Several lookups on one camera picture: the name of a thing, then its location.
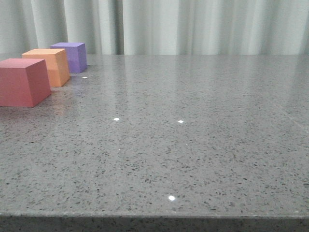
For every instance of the red foam cube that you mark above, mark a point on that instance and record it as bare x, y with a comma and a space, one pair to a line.
23, 82

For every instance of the orange foam cube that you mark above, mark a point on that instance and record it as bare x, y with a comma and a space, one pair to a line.
56, 63

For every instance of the pale green curtain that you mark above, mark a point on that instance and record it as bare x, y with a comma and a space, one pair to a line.
158, 27

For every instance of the purple foam cube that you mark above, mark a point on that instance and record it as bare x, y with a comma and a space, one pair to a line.
76, 55

